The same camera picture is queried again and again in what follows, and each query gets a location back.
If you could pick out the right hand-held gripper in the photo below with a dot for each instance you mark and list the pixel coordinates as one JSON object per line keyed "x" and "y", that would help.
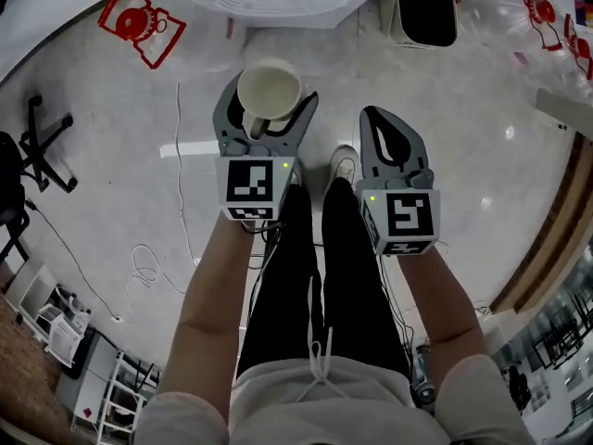
{"x": 407, "y": 216}

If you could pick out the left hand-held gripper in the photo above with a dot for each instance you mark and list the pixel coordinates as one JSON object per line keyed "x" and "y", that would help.
{"x": 250, "y": 188}

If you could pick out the white ceramic mug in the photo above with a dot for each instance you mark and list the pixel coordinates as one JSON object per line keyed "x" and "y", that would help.
{"x": 268, "y": 86}

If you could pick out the person's left forearm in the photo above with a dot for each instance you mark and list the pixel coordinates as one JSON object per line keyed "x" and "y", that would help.
{"x": 218, "y": 281}

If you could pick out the person's right forearm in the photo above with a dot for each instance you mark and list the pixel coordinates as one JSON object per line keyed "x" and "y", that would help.
{"x": 440, "y": 295}

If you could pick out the white right shoe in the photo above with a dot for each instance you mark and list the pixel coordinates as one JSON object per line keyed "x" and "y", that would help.
{"x": 343, "y": 162}

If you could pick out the white shoe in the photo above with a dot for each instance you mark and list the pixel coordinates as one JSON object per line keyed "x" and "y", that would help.
{"x": 296, "y": 172}
{"x": 343, "y": 162}

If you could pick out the white left shoe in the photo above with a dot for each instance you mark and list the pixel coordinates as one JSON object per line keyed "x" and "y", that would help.
{"x": 296, "y": 172}

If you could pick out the white floor tape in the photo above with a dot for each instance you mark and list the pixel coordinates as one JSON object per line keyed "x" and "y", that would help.
{"x": 185, "y": 149}

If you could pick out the person's right leg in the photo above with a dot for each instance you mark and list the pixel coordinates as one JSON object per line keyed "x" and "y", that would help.
{"x": 357, "y": 271}

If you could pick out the person's leg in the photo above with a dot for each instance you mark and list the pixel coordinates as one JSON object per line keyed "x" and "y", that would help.
{"x": 357, "y": 271}
{"x": 278, "y": 295}

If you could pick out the white trash bin black liner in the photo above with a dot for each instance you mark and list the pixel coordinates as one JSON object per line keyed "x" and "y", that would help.
{"x": 424, "y": 7}

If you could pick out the person's left leg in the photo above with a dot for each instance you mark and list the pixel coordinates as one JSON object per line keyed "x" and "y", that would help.
{"x": 278, "y": 295}

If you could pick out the black office chair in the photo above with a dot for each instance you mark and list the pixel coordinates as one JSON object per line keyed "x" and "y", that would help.
{"x": 41, "y": 146}

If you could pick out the light gray shirt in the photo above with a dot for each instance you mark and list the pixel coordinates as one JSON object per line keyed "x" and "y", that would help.
{"x": 324, "y": 415}

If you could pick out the white plastic basket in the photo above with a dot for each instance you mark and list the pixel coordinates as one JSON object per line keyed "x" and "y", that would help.
{"x": 65, "y": 327}

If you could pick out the white metal rack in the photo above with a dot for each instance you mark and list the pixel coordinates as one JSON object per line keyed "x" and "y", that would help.
{"x": 116, "y": 401}

